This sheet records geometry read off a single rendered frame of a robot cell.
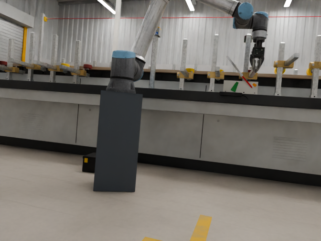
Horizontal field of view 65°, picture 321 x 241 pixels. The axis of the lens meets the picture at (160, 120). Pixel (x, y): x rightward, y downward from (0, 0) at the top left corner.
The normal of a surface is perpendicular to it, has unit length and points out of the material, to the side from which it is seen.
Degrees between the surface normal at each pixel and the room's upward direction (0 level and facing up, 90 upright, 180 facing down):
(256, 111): 90
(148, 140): 90
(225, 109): 90
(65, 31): 90
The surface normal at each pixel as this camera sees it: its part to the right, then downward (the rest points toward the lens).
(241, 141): -0.23, 0.00
